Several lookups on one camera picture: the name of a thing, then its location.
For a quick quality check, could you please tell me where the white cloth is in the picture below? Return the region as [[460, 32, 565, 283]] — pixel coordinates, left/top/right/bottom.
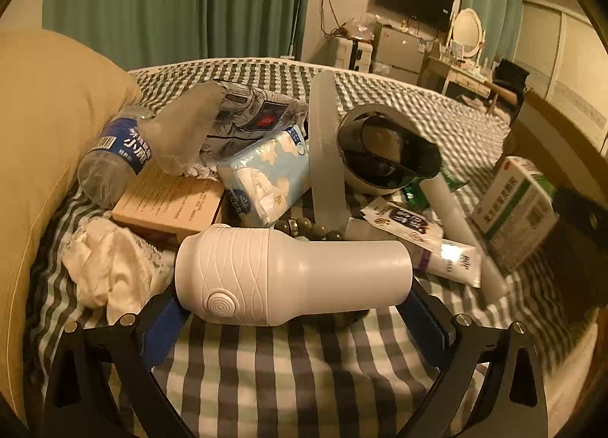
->
[[61, 217, 176, 325]]

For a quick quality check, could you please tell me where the black white round device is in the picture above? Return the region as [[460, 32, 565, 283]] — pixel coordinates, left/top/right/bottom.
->
[[337, 104, 442, 196]]

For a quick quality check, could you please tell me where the translucent plastic strip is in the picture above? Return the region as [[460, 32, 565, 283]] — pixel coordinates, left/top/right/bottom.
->
[[308, 71, 350, 232]]

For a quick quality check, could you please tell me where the grey mini fridge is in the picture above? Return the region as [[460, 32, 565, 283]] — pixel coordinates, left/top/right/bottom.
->
[[372, 24, 426, 85]]

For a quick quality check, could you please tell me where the clear water bottle blue label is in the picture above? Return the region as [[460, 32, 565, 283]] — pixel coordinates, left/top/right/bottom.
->
[[77, 106, 154, 210]]

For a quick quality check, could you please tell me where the oval vanity mirror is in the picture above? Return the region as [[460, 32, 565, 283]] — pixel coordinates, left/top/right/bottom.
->
[[449, 8, 485, 59]]

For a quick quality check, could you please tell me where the green white medicine box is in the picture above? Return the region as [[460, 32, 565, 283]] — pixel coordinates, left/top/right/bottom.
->
[[471, 156, 557, 272]]

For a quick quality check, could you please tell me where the black chair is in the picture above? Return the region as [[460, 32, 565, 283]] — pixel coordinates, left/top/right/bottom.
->
[[491, 59, 530, 122]]

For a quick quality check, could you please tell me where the white cylindrical tube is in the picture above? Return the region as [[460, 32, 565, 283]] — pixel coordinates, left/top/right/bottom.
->
[[420, 172, 507, 304]]

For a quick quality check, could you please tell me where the yellow pillow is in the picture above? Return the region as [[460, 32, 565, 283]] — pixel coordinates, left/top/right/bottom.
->
[[1, 30, 141, 419]]

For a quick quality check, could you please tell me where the white cream tube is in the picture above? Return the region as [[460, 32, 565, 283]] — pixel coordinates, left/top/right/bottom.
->
[[406, 239, 481, 288]]

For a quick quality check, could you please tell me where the white vanity desk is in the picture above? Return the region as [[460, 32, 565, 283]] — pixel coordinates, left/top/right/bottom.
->
[[417, 56, 491, 100]]

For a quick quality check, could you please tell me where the white ribbed bottle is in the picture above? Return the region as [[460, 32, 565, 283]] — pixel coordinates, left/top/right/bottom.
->
[[174, 224, 412, 327]]

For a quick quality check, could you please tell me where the brown cardboard book box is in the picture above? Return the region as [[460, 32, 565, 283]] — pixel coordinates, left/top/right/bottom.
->
[[111, 163, 225, 239]]

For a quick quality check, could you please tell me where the checkered bed sheet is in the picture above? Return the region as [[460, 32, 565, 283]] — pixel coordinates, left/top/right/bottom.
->
[[24, 72, 598, 437]]

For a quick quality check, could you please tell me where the floral patterned plastic bag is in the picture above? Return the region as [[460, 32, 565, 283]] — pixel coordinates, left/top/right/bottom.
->
[[185, 79, 308, 179]]

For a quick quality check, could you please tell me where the dark bead bracelet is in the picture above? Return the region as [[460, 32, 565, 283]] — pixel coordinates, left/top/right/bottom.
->
[[273, 216, 345, 244]]

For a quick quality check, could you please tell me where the blue floral tissue pack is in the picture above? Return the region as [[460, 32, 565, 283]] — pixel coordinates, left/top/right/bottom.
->
[[217, 124, 310, 227]]

